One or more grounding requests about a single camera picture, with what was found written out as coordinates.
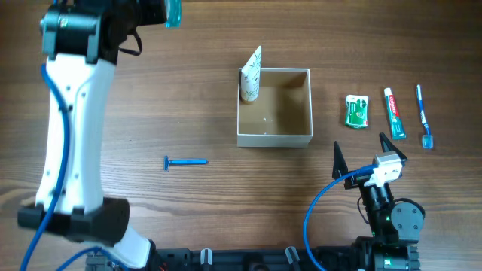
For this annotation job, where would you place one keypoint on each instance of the blue mouthwash bottle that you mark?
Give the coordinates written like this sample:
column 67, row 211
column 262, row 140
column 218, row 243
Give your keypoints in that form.
column 173, row 10

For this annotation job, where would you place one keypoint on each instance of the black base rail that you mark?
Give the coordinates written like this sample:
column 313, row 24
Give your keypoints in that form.
column 290, row 258

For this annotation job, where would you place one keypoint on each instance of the green white toothpaste tube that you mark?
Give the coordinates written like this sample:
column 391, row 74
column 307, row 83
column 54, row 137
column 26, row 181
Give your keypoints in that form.
column 397, row 129

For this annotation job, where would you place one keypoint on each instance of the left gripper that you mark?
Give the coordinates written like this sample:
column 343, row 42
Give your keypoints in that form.
column 157, row 12

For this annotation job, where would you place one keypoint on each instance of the blue white toothbrush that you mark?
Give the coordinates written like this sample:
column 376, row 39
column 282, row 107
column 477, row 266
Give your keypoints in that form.
column 427, row 138

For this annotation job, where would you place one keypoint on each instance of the green soap packet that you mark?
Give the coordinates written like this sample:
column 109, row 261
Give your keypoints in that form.
column 356, row 111

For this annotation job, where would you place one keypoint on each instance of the white leaf-print tube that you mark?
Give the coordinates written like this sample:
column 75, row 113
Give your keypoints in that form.
column 250, row 77

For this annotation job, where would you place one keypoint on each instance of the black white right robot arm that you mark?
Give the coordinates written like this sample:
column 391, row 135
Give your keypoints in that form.
column 395, row 223

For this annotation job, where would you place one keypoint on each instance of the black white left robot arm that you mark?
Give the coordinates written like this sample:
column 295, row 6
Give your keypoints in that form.
column 82, row 41

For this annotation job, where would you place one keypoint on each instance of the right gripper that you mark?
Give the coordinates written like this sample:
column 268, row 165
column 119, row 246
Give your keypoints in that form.
column 340, row 166

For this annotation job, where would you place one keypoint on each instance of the blue disposable razor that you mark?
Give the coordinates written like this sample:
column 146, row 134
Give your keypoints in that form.
column 167, row 162

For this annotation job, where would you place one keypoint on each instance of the white cardboard box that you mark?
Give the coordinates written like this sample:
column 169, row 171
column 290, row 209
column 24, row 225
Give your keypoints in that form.
column 282, row 114

